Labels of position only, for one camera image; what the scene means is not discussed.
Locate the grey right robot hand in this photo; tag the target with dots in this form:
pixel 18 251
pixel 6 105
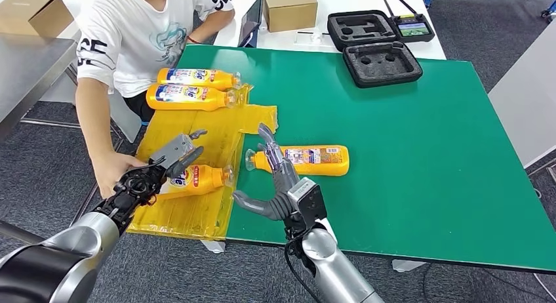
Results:
pixel 282 179

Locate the person's right hand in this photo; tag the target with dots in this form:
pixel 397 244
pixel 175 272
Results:
pixel 111 170

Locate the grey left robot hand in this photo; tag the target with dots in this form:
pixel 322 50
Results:
pixel 184 164

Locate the orange detergent bottle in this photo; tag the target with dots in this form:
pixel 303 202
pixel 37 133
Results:
pixel 217 78
pixel 317 160
pixel 204 181
pixel 213 100

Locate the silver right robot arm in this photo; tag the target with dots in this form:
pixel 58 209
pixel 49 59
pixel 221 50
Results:
pixel 334 270

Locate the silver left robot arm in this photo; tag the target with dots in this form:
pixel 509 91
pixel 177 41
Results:
pixel 78 244

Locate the yellow plastic sheet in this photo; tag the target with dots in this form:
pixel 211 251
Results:
pixel 204 127

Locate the steel table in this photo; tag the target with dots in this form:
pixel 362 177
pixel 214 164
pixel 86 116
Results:
pixel 30 70

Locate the person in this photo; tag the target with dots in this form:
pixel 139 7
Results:
pixel 130 31

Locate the clear plastic stand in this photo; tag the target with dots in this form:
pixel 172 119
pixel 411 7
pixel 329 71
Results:
pixel 312 39

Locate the black foam-lined case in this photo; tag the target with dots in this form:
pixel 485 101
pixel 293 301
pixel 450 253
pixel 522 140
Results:
pixel 382 72

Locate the black pen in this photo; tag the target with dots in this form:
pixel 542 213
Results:
pixel 312 32

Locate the dark tablet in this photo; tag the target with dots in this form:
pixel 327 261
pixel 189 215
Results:
pixel 250 23

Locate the cardboard box with yellow label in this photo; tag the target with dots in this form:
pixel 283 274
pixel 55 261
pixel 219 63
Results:
pixel 289 7

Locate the plain cardboard box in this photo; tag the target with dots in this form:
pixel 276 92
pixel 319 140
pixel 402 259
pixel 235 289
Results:
pixel 34 12

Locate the black remote controller with screen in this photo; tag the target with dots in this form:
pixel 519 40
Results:
pixel 412 30

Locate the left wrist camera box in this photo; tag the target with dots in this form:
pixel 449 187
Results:
pixel 171 149

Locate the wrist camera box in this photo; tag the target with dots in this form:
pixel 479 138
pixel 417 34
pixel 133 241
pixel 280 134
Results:
pixel 308 201
pixel 171 149

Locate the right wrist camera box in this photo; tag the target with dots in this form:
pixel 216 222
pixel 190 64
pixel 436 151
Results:
pixel 308 201

